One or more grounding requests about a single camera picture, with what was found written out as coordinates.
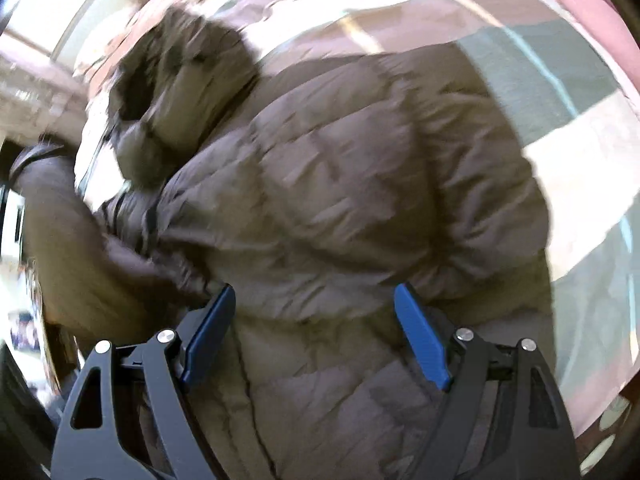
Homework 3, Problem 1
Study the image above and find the olive hooded puffer jacket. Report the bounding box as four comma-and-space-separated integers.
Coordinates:
10, 9, 552, 479

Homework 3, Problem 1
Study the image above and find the folded pink blanket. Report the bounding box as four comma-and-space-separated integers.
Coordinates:
556, 0, 639, 90

